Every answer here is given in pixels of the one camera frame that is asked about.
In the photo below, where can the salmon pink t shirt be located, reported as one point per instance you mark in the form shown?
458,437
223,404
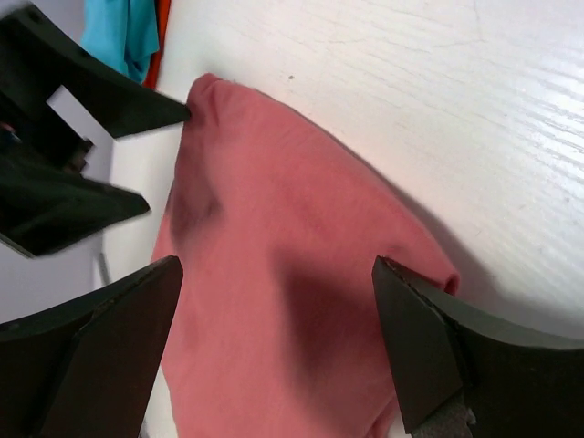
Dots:
277,226

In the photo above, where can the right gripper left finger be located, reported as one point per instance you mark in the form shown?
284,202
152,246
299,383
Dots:
86,368

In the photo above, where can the folded teal t shirt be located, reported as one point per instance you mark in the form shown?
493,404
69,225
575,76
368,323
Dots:
122,34

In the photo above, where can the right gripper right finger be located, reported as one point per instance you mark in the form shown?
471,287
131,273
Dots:
461,372

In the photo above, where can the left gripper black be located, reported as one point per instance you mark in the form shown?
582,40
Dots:
46,205

